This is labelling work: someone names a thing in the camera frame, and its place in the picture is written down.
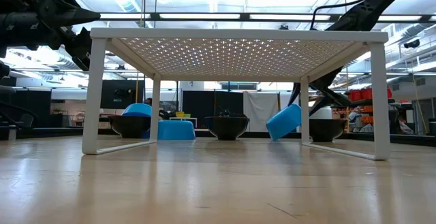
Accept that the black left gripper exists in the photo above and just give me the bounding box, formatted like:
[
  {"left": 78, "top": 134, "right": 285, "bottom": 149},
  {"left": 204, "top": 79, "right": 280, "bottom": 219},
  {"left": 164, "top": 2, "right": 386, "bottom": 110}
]
[{"left": 32, "top": 0, "right": 102, "bottom": 71}]

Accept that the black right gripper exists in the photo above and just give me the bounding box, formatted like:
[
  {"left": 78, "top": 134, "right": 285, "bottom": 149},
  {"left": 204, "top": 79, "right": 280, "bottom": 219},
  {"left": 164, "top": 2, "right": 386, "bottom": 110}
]
[{"left": 287, "top": 76, "right": 352, "bottom": 116}]

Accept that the blue plastic bowl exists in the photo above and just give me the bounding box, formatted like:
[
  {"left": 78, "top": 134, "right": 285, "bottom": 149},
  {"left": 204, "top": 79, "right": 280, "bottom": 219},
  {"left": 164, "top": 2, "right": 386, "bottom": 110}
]
[
  {"left": 265, "top": 103, "right": 302, "bottom": 142},
  {"left": 141, "top": 119, "right": 197, "bottom": 141},
  {"left": 121, "top": 102, "right": 153, "bottom": 118}
]

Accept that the dark patterned ceramic bowl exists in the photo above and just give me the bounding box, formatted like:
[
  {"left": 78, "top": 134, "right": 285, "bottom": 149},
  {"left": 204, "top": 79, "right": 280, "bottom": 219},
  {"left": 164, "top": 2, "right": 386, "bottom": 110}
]
[
  {"left": 108, "top": 114, "right": 152, "bottom": 139},
  {"left": 309, "top": 118, "right": 347, "bottom": 143},
  {"left": 204, "top": 116, "right": 251, "bottom": 141}
]

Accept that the white hanging cloth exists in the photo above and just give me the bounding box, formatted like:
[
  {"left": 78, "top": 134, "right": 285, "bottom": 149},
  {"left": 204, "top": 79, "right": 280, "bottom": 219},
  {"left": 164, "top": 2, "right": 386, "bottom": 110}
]
[{"left": 243, "top": 91, "right": 281, "bottom": 133}]

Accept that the storage rack with red bins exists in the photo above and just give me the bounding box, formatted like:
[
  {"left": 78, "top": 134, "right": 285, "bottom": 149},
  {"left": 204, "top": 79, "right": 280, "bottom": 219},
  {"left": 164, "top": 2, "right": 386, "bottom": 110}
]
[{"left": 332, "top": 87, "right": 396, "bottom": 133}]

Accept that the black partition panel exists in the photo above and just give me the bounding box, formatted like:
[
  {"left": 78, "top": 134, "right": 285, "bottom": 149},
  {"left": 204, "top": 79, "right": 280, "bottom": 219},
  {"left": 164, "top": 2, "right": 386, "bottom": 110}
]
[
  {"left": 182, "top": 90, "right": 245, "bottom": 129},
  {"left": 13, "top": 90, "right": 52, "bottom": 128}
]

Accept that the white perforated metal shelf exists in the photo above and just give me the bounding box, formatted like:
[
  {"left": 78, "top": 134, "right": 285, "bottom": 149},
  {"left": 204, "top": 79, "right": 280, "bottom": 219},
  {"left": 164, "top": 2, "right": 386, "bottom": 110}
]
[{"left": 81, "top": 27, "right": 392, "bottom": 161}]

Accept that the black ceiling beam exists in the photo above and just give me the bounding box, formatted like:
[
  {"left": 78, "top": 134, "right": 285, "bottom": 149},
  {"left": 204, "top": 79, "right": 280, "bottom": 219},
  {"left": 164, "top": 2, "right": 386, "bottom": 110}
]
[{"left": 98, "top": 12, "right": 436, "bottom": 23}]

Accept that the green chair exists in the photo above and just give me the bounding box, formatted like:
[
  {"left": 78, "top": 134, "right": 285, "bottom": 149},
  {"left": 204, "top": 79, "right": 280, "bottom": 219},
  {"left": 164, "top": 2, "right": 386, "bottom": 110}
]
[{"left": 19, "top": 113, "right": 35, "bottom": 128}]

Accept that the small white table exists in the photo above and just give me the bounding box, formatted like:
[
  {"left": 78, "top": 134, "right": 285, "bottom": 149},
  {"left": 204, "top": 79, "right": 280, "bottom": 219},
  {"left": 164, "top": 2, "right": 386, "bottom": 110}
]
[{"left": 169, "top": 116, "right": 198, "bottom": 129}]

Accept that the black wall monitor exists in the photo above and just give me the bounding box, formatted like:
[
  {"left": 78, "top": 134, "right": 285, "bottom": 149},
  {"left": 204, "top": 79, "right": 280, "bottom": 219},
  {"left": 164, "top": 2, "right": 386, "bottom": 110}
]
[{"left": 101, "top": 80, "right": 146, "bottom": 110}]

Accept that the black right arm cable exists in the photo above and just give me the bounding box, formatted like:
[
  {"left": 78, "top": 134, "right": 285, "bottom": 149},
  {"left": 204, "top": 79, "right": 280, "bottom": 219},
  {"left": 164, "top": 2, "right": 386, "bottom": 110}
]
[{"left": 310, "top": 0, "right": 374, "bottom": 31}]

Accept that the black ceiling camera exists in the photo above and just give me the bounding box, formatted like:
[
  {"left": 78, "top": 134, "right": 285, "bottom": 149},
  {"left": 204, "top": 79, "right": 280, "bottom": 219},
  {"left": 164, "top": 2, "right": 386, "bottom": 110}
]
[{"left": 403, "top": 38, "right": 422, "bottom": 50}]

